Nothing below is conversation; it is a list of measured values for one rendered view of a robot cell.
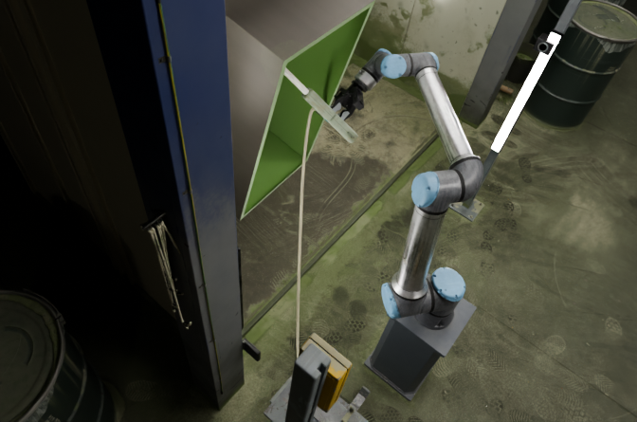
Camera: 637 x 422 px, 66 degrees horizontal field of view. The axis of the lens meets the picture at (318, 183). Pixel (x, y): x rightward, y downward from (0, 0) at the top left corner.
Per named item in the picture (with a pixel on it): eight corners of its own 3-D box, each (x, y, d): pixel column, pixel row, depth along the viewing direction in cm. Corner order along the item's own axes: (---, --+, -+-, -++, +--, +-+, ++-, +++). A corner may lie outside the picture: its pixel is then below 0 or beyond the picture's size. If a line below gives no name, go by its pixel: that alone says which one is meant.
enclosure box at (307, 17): (193, 180, 276) (211, 4, 178) (264, 126, 309) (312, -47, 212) (240, 220, 270) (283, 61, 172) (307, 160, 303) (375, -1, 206)
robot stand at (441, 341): (438, 358, 278) (477, 307, 229) (409, 402, 261) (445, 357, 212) (392, 324, 288) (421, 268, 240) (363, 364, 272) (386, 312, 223)
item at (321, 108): (338, 122, 228) (361, 137, 209) (332, 131, 228) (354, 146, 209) (264, 50, 202) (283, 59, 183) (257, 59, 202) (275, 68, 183)
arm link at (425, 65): (500, 187, 166) (435, 44, 199) (466, 192, 163) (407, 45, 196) (485, 204, 176) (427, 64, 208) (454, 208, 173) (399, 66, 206)
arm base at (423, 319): (460, 308, 228) (466, 298, 220) (440, 338, 218) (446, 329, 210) (425, 284, 235) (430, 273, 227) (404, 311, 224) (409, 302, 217)
